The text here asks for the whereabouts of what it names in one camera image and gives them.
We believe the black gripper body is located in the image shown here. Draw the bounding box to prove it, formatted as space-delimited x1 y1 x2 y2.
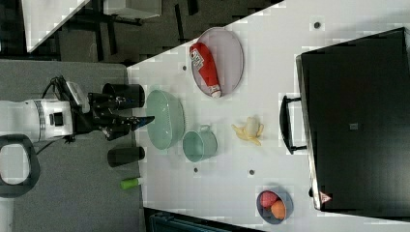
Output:
72 93 132 141

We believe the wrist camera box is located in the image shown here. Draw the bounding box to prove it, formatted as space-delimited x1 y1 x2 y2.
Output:
67 81 90 113

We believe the red plush ketchup bottle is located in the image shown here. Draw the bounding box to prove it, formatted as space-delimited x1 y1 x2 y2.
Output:
190 43 221 98

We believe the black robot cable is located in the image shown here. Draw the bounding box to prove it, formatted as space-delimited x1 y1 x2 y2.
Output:
41 75 69 101

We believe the red plush fruit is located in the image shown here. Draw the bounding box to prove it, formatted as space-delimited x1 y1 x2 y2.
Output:
259 191 278 208

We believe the small blue-grey bowl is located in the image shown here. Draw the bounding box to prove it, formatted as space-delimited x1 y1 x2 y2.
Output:
256 189 293 225

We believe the orange plush fruit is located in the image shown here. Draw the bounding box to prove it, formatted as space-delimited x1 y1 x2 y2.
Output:
271 200 286 219

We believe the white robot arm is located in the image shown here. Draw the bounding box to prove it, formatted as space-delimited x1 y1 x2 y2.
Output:
0 93 155 198

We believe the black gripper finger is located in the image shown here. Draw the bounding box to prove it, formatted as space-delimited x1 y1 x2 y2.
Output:
116 97 140 108
130 116 155 131

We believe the green mug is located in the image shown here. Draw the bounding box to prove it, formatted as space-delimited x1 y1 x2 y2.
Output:
183 125 218 162

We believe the black cup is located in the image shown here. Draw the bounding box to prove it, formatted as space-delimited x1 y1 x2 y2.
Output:
102 83 145 107

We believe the black cylinder container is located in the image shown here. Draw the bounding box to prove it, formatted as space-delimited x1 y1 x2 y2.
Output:
107 147 145 167

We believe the green bottle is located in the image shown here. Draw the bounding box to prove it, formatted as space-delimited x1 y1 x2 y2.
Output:
120 178 143 189

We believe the black toaster oven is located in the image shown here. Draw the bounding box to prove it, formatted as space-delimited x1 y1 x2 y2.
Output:
295 28 410 221

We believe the green colander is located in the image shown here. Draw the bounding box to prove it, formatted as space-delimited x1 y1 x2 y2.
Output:
146 90 185 150

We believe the grey oval plate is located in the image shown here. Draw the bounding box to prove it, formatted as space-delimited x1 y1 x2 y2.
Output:
190 27 244 97

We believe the peeled plush banana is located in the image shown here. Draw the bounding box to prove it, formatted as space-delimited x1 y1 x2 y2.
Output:
231 117 264 146

